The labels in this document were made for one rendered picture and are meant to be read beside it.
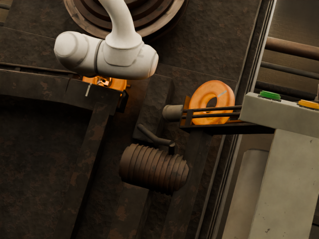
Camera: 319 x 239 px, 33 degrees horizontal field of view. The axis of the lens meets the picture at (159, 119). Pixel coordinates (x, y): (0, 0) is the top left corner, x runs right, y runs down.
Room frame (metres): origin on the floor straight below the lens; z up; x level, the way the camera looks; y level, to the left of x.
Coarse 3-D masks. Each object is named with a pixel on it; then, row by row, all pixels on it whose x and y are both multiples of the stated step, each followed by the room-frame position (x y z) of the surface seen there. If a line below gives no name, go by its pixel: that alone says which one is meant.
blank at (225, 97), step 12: (204, 84) 1.60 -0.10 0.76; (216, 84) 1.56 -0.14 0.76; (192, 96) 1.62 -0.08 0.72; (204, 96) 1.59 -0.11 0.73; (216, 96) 1.55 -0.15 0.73; (228, 96) 1.52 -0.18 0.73; (192, 108) 1.61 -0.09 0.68; (192, 120) 1.60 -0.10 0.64; (204, 120) 1.57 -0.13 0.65; (216, 120) 1.53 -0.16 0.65
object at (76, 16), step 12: (72, 0) 1.83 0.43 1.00; (180, 0) 1.76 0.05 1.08; (72, 12) 1.83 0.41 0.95; (168, 12) 1.76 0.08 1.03; (180, 12) 1.82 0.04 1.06; (84, 24) 1.82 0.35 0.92; (156, 24) 1.77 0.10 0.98; (168, 24) 1.80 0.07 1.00; (96, 36) 1.81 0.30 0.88; (144, 36) 1.78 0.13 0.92; (156, 36) 1.83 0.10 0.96
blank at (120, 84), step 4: (84, 76) 1.82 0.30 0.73; (84, 80) 1.82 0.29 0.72; (88, 80) 1.82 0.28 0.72; (92, 80) 1.82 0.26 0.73; (96, 80) 1.84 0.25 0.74; (116, 80) 1.80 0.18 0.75; (120, 80) 1.80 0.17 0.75; (124, 80) 1.80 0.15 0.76; (112, 84) 1.80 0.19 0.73; (116, 84) 1.80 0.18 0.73; (120, 84) 1.80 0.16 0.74; (124, 84) 1.80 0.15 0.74; (116, 88) 1.80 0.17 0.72; (120, 88) 1.80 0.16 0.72; (124, 88) 1.81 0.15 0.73
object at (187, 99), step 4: (184, 100) 1.61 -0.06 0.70; (188, 100) 1.62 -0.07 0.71; (184, 104) 1.61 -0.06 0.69; (188, 104) 1.63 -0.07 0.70; (184, 108) 1.61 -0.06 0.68; (188, 108) 1.63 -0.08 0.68; (180, 120) 1.61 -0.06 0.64; (184, 120) 1.62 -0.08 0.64; (180, 124) 1.61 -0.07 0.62; (184, 124) 1.62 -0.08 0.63; (192, 124) 1.65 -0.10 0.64; (188, 132) 1.64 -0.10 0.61
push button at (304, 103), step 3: (300, 102) 0.97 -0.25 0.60; (303, 102) 0.96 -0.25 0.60; (306, 102) 0.96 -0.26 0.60; (309, 102) 0.96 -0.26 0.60; (312, 102) 0.97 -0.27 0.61; (303, 105) 0.97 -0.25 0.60; (306, 105) 0.96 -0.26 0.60; (309, 105) 0.96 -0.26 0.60; (312, 105) 0.96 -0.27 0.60; (315, 105) 0.96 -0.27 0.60; (318, 105) 0.97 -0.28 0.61; (315, 108) 0.96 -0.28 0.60; (318, 108) 0.97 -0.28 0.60
